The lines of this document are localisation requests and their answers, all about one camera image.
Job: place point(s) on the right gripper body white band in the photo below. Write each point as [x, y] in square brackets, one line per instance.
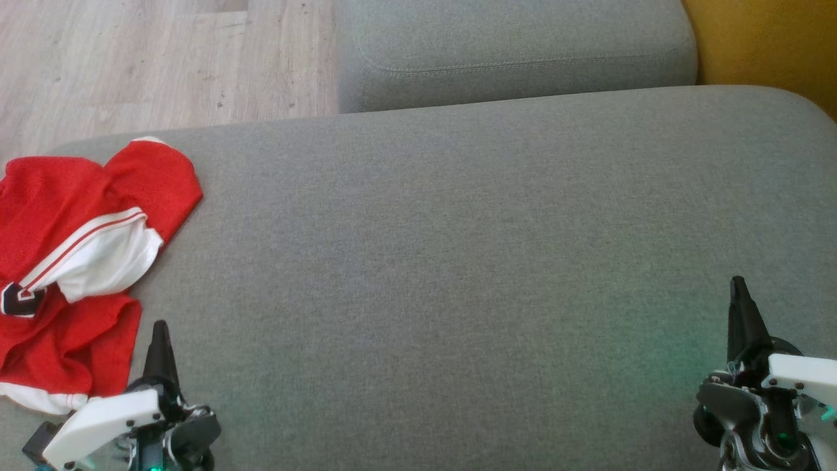
[794, 373]

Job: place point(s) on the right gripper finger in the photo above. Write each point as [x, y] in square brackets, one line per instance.
[742, 320]

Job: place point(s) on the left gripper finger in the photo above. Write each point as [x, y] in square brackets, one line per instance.
[161, 356]

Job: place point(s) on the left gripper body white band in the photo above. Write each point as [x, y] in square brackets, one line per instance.
[104, 418]

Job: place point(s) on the red shorts white hem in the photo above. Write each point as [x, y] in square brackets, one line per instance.
[157, 183]

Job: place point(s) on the red basketball jersey black numbers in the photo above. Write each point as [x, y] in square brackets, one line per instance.
[55, 216]

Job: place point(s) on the yellow sofa backrest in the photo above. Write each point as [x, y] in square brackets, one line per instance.
[771, 46]

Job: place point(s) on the large grey sofa seat cushion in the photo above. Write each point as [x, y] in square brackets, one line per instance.
[458, 275]

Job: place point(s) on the grey sofa back cushion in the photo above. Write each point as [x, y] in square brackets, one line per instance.
[510, 46]

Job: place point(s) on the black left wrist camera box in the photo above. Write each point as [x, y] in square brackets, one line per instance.
[40, 441]

